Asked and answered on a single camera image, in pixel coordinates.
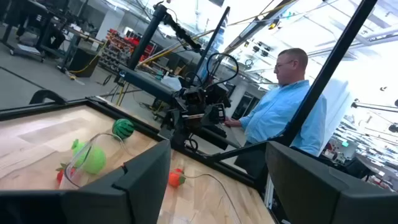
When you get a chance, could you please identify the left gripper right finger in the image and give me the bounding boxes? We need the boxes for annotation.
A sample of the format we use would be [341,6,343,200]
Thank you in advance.
[266,141,398,224]

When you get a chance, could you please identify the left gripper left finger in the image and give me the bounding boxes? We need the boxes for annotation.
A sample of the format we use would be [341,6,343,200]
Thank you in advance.
[0,139,172,224]

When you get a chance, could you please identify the red fruit with green cap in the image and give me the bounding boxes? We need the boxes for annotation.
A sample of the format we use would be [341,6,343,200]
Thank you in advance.
[168,168,187,189]

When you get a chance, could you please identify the light green toy pear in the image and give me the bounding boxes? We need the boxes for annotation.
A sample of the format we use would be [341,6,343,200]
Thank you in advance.
[71,139,107,175]

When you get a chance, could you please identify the green striped toy watermelon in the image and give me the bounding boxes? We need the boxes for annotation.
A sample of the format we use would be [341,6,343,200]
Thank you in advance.
[112,118,135,140]

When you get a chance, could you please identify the clear plastic tupperware container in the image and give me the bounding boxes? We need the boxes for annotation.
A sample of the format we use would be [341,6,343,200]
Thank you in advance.
[58,133,245,224]

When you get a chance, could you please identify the white plastic bag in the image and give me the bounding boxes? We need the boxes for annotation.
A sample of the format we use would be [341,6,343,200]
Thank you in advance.
[160,74,183,92]

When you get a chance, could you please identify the person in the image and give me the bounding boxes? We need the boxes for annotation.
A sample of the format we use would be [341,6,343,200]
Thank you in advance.
[224,47,327,180]

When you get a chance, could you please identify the parts shelf with red bins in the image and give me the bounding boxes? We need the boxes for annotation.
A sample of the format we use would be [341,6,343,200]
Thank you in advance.
[98,29,156,75]

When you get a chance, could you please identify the black bin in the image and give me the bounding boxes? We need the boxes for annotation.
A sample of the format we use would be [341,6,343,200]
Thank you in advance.
[67,48,101,78]

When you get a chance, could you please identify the black table clamp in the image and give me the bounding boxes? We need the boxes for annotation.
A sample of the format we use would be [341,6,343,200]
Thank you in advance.
[29,89,68,105]

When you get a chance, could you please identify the black workbench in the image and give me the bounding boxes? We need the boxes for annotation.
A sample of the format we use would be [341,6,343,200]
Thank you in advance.
[0,0,106,63]

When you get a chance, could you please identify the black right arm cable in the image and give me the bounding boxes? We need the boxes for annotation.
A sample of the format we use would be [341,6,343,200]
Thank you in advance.
[205,52,240,90]

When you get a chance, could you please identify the black aluminium frame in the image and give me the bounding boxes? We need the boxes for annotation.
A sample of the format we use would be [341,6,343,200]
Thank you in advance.
[0,0,379,192]

